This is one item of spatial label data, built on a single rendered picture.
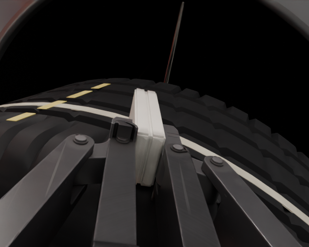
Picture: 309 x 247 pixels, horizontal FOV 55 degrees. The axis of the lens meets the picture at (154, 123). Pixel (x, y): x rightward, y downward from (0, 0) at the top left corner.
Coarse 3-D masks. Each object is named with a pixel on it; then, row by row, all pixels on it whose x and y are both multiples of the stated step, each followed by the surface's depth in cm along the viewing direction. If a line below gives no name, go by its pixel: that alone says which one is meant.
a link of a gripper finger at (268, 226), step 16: (208, 160) 14; (224, 160) 14; (208, 176) 13; (224, 176) 13; (224, 192) 12; (240, 192) 12; (208, 208) 14; (224, 208) 12; (240, 208) 11; (256, 208) 11; (224, 224) 12; (240, 224) 11; (256, 224) 10; (272, 224) 10; (224, 240) 12; (240, 240) 11; (256, 240) 10; (272, 240) 10; (288, 240) 10
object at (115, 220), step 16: (112, 128) 13; (128, 128) 13; (112, 144) 13; (128, 144) 13; (112, 160) 12; (128, 160) 12; (112, 176) 11; (128, 176) 11; (112, 192) 10; (128, 192) 10; (112, 208) 9; (128, 208) 10; (96, 224) 9; (112, 224) 9; (128, 224) 9; (96, 240) 8; (112, 240) 8; (128, 240) 8
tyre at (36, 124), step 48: (48, 96) 29; (96, 96) 28; (192, 96) 32; (0, 144) 19; (48, 144) 18; (240, 144) 25; (288, 144) 32; (0, 192) 19; (96, 192) 16; (144, 192) 16; (288, 192) 23; (144, 240) 16
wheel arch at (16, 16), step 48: (48, 0) 50; (96, 0) 60; (144, 0) 72; (192, 0) 70; (240, 0) 64; (0, 48) 55; (48, 48) 69; (96, 48) 83; (144, 48) 78; (192, 48) 74; (240, 48) 70; (288, 48) 66; (0, 96) 67; (240, 96) 73; (288, 96) 69
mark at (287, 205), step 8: (8, 104) 27; (16, 104) 26; (24, 104) 26; (32, 104) 25; (40, 104) 25; (64, 104) 25; (96, 112) 23; (104, 112) 24; (112, 112) 24; (184, 144) 21; (192, 144) 22; (200, 152) 21; (208, 152) 21; (232, 168) 21; (240, 168) 21; (248, 176) 21; (256, 184) 20; (264, 184) 21; (272, 192) 21; (280, 200) 20; (288, 208) 20; (296, 208) 21; (304, 216) 20
